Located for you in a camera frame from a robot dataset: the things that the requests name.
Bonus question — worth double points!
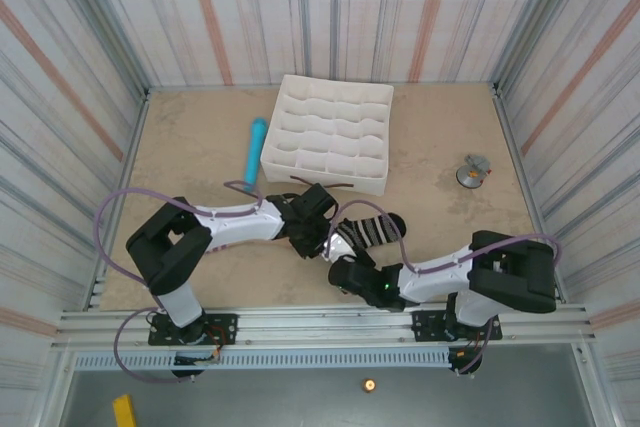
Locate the black white striped sock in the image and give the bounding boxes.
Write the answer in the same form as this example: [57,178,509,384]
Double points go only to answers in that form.
[331,212,409,251]

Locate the white fabric organizer box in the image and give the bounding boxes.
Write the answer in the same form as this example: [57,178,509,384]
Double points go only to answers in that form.
[258,74,395,200]

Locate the turquoise plastic tube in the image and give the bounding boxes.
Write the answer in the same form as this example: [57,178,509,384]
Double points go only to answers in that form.
[242,117,269,186]

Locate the small grey metal toy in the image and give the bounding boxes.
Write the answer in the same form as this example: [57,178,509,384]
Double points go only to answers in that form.
[455,152,494,189]

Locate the aluminium side profile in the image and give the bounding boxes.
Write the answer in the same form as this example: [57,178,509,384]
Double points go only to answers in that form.
[491,80,569,304]
[82,88,152,311]

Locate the yellow block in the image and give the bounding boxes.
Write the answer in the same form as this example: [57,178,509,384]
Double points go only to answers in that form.
[112,394,138,427]

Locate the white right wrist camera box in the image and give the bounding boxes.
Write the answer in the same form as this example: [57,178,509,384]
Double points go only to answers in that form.
[323,233,369,265]

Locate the brown organizer handle strap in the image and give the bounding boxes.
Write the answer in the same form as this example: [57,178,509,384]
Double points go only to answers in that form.
[289,175,354,194]

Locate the aluminium mounting rail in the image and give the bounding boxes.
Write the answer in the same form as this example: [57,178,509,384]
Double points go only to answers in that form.
[51,302,600,351]

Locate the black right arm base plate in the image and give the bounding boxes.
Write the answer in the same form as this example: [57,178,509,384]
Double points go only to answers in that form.
[410,309,503,343]

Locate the grey slotted cable duct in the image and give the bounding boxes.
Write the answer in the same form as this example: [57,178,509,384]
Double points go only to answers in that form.
[72,349,452,370]

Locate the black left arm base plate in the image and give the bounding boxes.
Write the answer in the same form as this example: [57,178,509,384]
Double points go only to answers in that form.
[148,313,239,347]

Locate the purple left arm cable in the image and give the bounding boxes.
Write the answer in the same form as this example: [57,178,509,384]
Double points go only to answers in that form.
[94,178,266,386]

